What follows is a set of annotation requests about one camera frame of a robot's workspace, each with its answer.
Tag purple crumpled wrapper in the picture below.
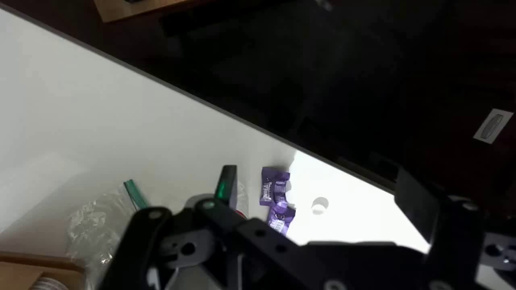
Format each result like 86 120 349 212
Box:
258 165 299 236

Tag small white cap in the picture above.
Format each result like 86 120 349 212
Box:
311 195 331 216

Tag white cabinet sticker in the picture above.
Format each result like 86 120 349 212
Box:
471 107 516 145

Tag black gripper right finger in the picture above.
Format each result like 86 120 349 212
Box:
395 166 516 290

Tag wooden platform board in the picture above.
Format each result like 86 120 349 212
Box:
92 0 191 25

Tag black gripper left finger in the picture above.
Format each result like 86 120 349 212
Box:
99 165 240 290

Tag stacked white paper cups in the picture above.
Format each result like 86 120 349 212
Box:
31 273 70 290

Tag clear plastic zip bag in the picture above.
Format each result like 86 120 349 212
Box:
63 178 150 278

